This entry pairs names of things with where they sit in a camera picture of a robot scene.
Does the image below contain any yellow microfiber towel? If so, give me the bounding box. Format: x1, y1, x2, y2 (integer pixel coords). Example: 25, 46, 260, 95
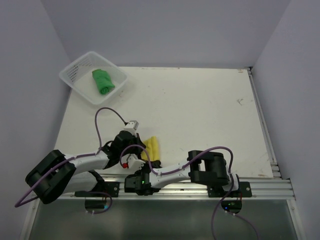
143, 136, 162, 169

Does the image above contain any green microfiber towel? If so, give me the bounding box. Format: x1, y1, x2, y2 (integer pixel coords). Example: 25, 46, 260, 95
92, 69, 116, 95

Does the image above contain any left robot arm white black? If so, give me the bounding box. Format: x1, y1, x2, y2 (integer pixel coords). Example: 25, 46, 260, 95
25, 130, 146, 204

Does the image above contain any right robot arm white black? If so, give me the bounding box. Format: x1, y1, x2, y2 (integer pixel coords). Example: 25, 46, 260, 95
124, 150, 241, 197

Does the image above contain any white plastic basket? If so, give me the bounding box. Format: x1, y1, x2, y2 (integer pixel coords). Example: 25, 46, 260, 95
59, 51, 129, 105

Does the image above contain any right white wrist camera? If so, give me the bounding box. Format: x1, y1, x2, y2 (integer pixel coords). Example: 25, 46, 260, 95
121, 154, 145, 171

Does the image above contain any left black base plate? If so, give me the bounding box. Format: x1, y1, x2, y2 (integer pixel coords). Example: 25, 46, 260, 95
74, 181, 120, 198

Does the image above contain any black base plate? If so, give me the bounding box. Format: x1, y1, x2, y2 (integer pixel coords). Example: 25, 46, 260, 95
206, 181, 253, 199
74, 181, 120, 198

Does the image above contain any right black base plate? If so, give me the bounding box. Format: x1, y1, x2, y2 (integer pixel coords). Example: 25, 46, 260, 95
206, 181, 253, 199

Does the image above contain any aluminium mounting rail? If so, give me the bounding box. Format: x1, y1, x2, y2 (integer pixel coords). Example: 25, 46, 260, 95
33, 174, 297, 200

